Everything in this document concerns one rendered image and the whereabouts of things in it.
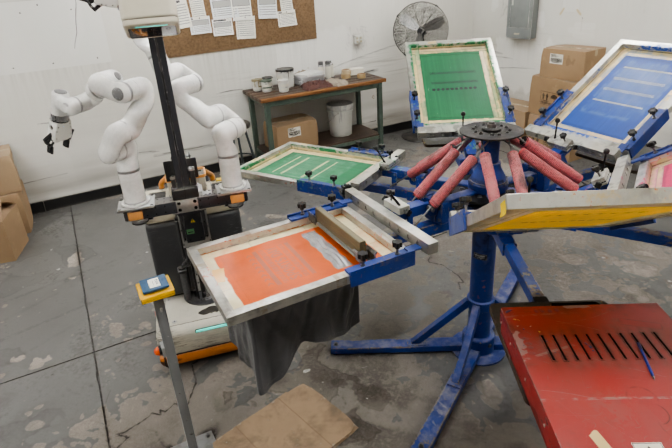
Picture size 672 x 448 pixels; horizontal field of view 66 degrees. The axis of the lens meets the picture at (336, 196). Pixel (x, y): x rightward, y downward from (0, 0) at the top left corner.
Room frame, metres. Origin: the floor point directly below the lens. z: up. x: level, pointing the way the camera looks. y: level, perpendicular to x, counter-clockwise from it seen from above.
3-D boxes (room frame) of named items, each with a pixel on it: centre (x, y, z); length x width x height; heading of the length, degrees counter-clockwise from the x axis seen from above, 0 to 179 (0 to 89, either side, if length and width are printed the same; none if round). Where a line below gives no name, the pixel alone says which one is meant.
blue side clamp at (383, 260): (1.77, -0.16, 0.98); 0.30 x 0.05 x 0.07; 117
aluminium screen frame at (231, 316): (1.91, 0.18, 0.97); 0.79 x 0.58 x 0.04; 117
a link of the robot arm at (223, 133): (2.31, 0.48, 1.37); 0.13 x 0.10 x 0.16; 149
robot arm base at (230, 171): (2.32, 0.49, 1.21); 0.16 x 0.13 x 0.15; 15
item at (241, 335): (1.77, 0.44, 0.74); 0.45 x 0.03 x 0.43; 27
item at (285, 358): (1.70, 0.14, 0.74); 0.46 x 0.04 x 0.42; 117
